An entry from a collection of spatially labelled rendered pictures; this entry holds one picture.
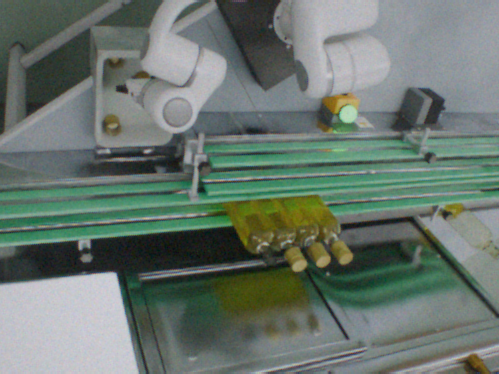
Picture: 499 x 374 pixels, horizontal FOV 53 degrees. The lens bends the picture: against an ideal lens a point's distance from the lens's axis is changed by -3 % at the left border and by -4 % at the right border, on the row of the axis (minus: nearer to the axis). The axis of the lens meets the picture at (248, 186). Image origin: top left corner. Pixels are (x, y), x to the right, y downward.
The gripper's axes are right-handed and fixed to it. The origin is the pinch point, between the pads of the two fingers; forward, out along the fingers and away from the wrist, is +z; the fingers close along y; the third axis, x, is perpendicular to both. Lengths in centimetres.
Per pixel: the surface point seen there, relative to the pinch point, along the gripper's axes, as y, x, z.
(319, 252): 33, -32, -23
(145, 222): 0.1, -31.4, -1.2
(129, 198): -3.9, -24.2, -3.7
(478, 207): 115, -41, 7
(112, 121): -6.0, -9.2, 5.9
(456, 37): 89, 14, 6
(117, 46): -5.4, 7.6, 1.9
